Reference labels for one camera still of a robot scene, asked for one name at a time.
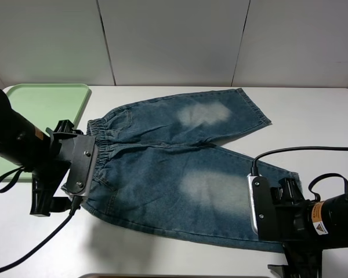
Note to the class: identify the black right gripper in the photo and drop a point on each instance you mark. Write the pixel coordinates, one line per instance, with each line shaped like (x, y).
(301, 243)

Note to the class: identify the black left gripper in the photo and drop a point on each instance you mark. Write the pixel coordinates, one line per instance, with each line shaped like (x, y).
(47, 175)

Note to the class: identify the blue children's denim shorts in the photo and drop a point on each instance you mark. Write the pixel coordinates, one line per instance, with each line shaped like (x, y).
(159, 170)

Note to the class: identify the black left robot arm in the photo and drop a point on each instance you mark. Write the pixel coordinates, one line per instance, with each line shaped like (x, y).
(30, 149)

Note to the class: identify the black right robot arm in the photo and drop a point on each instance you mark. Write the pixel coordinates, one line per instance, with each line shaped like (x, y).
(332, 224)

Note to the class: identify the green plastic tray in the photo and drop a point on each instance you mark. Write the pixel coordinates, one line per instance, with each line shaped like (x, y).
(44, 105)

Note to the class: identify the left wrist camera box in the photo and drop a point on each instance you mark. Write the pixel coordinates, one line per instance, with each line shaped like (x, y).
(82, 166)

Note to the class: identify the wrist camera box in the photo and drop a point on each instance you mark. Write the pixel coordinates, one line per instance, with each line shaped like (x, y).
(263, 200)
(82, 166)

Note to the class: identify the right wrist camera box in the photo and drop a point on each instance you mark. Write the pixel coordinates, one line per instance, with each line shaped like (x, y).
(263, 200)

